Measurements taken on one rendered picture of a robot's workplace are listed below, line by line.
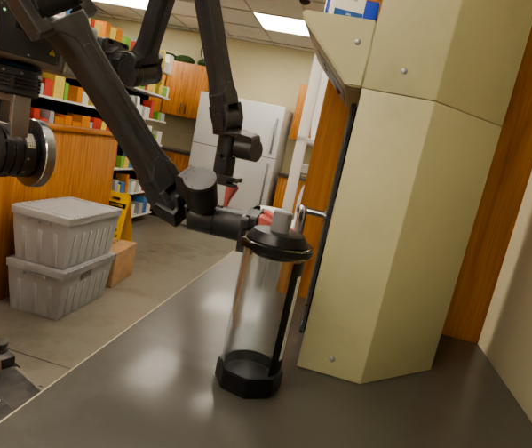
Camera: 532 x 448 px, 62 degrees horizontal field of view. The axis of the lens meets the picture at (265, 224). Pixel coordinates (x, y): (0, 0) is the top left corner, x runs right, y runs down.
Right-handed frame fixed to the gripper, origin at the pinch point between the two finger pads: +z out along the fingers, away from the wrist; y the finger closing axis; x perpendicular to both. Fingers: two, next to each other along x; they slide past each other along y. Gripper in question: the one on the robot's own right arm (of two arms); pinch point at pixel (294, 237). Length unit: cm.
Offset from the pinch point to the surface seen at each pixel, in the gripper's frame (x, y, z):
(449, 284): 3.9, 5.7, 29.5
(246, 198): 115, 474, -109
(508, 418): 20.4, -5.8, 41.5
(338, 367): 17.9, -8.4, 12.5
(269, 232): -5.6, -17.2, -2.1
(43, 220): 69, 141, -156
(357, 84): -27.3, -2.8, 5.1
